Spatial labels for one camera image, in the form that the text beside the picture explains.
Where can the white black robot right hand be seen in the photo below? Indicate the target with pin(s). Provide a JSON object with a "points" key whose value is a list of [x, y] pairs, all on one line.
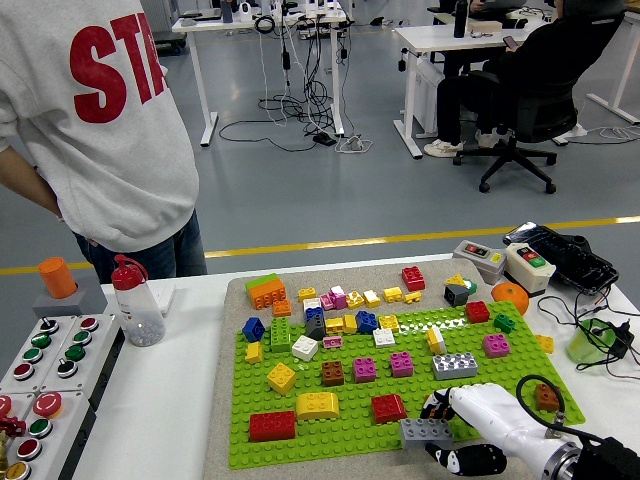
{"points": [[485, 415]]}

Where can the brown square toy brick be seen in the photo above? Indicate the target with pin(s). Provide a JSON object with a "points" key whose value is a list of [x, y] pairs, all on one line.
{"points": [[430, 412], [332, 375], [544, 400]]}

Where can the light grey long toy brick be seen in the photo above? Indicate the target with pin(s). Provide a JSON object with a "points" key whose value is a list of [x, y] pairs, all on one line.
{"points": [[452, 369]]}

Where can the dark grey long toy brick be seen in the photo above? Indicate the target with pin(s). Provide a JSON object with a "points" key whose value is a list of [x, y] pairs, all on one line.
{"points": [[420, 432]]}

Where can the red sloped toy brick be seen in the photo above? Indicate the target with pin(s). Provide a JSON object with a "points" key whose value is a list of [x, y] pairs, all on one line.
{"points": [[387, 410]]}

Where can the blue square toy brick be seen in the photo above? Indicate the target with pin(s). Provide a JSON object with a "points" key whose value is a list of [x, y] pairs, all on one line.
{"points": [[366, 322], [253, 330]]}

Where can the person's right forearm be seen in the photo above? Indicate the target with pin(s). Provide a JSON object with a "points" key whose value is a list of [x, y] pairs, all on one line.
{"points": [[25, 182]]}

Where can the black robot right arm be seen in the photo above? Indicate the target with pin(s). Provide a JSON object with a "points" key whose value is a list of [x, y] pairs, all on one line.
{"points": [[615, 460]]}

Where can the magenta square toy brick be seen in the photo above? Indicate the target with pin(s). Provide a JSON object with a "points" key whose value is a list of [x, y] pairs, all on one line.
{"points": [[495, 347], [401, 366], [364, 371]]}

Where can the yellow and white toy brick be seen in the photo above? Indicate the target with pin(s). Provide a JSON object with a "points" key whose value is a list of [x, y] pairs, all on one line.
{"points": [[436, 342]]}

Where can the small green toy brick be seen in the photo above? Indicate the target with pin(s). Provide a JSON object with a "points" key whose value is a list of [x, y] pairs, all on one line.
{"points": [[504, 323]]}

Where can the white square toy brick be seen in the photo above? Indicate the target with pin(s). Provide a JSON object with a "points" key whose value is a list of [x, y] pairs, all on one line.
{"points": [[304, 350], [383, 339]]}

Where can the green and white toy brick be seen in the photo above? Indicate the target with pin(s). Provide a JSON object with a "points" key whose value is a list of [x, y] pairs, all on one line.
{"points": [[471, 287]]}

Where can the green studded baseplate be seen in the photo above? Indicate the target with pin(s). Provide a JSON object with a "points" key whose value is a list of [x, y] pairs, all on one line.
{"points": [[350, 440]]}

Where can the yellow sloped toy brick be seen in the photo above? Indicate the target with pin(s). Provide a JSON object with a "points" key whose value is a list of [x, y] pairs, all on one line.
{"points": [[455, 281]]}

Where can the yellow curved toy brick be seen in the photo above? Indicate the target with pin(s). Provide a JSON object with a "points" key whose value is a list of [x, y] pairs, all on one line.
{"points": [[316, 406]]}

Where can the tall magenta toy brick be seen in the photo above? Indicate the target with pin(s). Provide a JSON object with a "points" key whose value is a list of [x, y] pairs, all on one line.
{"points": [[339, 298]]}

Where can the dark grey sloped toy brick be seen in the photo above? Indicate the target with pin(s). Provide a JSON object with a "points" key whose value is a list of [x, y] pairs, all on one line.
{"points": [[316, 331]]}

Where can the pink toy brick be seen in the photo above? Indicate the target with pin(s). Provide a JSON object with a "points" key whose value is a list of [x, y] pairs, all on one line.
{"points": [[327, 302]]}

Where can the small blue toy brick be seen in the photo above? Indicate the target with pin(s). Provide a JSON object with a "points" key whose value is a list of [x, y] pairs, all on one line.
{"points": [[314, 314]]}

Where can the small white toy brick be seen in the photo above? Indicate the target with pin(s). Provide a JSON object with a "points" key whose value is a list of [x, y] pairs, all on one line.
{"points": [[311, 303]]}

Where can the large yellow square toy brick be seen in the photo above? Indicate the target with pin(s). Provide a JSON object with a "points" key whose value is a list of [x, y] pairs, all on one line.
{"points": [[281, 379]]}

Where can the red long toy brick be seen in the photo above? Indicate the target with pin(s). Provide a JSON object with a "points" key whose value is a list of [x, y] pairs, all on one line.
{"points": [[272, 427]]}

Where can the tall green toy brick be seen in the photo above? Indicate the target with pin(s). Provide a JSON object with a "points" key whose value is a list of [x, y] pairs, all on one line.
{"points": [[280, 335]]}

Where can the small orange toy brick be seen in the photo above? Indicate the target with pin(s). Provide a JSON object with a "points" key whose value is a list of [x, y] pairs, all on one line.
{"points": [[281, 309]]}

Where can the small yellow toy brick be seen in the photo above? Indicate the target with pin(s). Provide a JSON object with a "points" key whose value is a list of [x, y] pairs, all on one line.
{"points": [[254, 353]]}

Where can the large orange toy brick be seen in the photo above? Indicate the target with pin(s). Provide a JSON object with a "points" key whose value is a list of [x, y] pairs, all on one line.
{"points": [[267, 297]]}

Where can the green translucent cup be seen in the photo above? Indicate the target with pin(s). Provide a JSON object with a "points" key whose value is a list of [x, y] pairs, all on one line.
{"points": [[580, 347]]}

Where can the orange fruit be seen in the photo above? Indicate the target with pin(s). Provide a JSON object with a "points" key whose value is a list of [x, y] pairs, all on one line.
{"points": [[510, 298]]}

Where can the dark grey cube brick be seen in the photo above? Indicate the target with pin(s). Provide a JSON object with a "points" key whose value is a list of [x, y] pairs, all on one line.
{"points": [[456, 296]]}

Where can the small yellow flat brick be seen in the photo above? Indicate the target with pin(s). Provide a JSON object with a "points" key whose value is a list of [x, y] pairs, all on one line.
{"points": [[412, 298]]}

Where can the black plug adapter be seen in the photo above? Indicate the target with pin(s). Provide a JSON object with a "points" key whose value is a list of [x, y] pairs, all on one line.
{"points": [[622, 334]]}

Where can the small pink flat brick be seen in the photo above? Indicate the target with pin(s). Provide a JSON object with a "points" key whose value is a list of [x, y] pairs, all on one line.
{"points": [[332, 342]]}

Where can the black electronic device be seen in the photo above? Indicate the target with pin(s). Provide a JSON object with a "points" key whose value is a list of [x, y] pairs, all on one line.
{"points": [[575, 265]]}

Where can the lime green flat brick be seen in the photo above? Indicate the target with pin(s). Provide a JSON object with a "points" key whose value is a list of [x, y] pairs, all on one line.
{"points": [[260, 281]]}

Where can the black office chair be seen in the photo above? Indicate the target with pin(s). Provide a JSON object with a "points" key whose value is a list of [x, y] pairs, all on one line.
{"points": [[512, 152]]}

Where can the black power strip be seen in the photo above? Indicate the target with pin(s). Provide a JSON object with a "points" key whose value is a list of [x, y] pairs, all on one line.
{"points": [[324, 139]]}

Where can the white case under desk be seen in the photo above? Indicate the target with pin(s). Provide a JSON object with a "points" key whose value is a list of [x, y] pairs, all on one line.
{"points": [[427, 95]]}

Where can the clear bottle with red cap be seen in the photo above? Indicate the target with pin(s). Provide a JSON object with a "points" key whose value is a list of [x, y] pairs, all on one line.
{"points": [[140, 310]]}

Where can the person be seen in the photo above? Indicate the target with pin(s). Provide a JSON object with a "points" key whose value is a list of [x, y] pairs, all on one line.
{"points": [[100, 165], [540, 55]]}

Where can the smartphone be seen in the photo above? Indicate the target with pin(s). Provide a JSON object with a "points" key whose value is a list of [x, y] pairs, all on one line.
{"points": [[511, 42]]}

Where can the tan cardboard box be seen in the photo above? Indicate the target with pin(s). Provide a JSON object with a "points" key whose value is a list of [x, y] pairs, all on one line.
{"points": [[485, 26]]}

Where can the black bottle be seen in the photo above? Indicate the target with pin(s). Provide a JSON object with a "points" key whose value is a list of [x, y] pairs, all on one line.
{"points": [[460, 20]]}

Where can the grey block base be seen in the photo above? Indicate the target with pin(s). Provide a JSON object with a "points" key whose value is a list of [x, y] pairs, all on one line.
{"points": [[87, 302]]}

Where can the grey four-button control box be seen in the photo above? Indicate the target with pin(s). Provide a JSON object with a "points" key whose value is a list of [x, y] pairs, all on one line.
{"points": [[31, 355], [75, 352]]}

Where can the control box with emergency stop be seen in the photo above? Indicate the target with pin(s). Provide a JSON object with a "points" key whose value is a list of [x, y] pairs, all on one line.
{"points": [[47, 405]]}

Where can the orange cylinder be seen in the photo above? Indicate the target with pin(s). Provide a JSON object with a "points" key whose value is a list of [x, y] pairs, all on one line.
{"points": [[57, 277]]}

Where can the white desk with gadgets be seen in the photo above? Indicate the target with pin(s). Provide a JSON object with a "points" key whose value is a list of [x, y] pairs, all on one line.
{"points": [[210, 25]]}

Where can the grey-blue cylinder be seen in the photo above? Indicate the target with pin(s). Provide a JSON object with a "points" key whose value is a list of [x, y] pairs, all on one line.
{"points": [[227, 11]]}

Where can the brass fitting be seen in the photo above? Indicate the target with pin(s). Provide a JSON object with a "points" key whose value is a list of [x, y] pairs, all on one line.
{"points": [[3, 450]]}

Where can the black platform dolly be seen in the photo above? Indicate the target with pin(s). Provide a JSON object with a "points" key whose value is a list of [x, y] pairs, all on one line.
{"points": [[172, 44]]}

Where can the beige two-button switch box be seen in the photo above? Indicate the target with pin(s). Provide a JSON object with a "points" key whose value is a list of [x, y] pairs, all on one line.
{"points": [[525, 280]]}

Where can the grey two-button switch box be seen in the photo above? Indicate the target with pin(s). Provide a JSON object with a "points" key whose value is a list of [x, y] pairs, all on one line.
{"points": [[487, 270]]}

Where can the white desk frame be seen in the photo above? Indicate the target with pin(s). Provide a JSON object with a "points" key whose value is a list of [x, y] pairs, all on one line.
{"points": [[627, 65]]}

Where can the small white camera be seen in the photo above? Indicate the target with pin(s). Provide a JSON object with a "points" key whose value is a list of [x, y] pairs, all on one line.
{"points": [[245, 11]]}

